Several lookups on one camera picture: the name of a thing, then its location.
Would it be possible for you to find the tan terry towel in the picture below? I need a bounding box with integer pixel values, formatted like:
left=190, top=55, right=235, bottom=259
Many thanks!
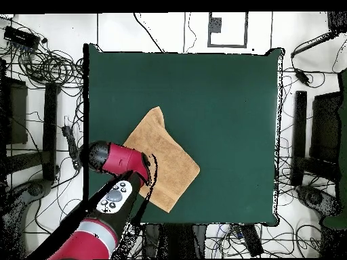
left=123, top=106, right=201, bottom=213

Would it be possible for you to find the dark green table cloth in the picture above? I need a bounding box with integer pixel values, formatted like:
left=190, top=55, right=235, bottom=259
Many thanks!
left=83, top=43, right=285, bottom=228

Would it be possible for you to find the black power strip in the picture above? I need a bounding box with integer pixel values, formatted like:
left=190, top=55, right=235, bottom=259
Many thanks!
left=61, top=125, right=83, bottom=171

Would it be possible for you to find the black stand bar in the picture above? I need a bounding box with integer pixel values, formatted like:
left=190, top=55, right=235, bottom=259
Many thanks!
left=42, top=82, right=61, bottom=181
left=291, top=90, right=308, bottom=187

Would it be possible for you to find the black power brick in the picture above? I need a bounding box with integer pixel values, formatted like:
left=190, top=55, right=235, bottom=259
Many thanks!
left=239, top=223, right=264, bottom=257

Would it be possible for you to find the black power adapter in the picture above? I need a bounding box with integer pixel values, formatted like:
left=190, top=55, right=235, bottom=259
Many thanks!
left=293, top=67, right=312, bottom=87

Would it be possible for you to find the dark square case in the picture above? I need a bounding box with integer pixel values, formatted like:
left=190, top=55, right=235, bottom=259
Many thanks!
left=0, top=77, right=28, bottom=146
left=309, top=91, right=343, bottom=164

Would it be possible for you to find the black rod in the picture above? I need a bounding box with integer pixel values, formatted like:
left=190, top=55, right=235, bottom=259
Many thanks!
left=290, top=30, right=340, bottom=59

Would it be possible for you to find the black electronics box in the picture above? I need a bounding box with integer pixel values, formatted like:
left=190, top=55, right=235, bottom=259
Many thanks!
left=3, top=25, right=41, bottom=50

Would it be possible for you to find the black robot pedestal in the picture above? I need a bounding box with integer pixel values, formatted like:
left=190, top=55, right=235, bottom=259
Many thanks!
left=142, top=223, right=208, bottom=259

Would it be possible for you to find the long black cable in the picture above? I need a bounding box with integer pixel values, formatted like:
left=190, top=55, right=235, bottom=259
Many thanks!
left=132, top=12, right=165, bottom=53

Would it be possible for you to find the tangled black cable bundle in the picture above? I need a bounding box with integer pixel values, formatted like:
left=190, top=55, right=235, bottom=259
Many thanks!
left=0, top=16, right=85, bottom=91
left=205, top=223, right=270, bottom=258

